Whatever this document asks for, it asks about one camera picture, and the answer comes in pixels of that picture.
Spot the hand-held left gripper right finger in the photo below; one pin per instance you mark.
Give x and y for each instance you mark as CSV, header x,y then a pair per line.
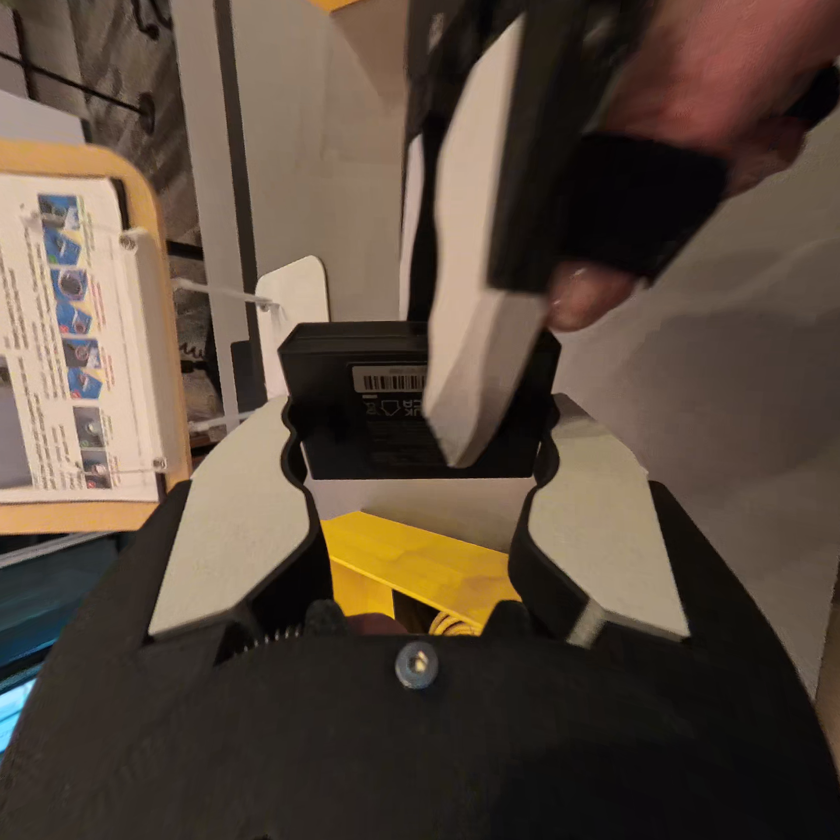
x,y
604,525

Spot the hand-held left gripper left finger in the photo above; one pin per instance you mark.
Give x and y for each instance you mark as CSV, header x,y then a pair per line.
x,y
229,525

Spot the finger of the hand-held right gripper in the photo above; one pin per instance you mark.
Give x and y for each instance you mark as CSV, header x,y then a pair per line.
x,y
412,229
472,262

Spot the black network switch box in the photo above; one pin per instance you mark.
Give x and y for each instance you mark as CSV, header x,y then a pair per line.
x,y
341,420

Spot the yellow plastic bin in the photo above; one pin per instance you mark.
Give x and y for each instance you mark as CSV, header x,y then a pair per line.
x,y
420,558

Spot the person's right hand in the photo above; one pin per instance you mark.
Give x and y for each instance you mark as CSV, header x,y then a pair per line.
x,y
709,65

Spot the white zip tie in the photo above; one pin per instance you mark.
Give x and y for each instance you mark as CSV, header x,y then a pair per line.
x,y
213,423
216,292

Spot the white stand plate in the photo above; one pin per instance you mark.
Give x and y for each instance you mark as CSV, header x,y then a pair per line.
x,y
295,289

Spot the printed instruction sheet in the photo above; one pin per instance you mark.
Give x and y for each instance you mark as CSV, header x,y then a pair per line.
x,y
39,295

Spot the wooden instruction board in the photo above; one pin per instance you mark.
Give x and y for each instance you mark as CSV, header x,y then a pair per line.
x,y
65,157

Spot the black metal rod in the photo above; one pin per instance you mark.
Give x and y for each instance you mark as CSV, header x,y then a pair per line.
x,y
79,88

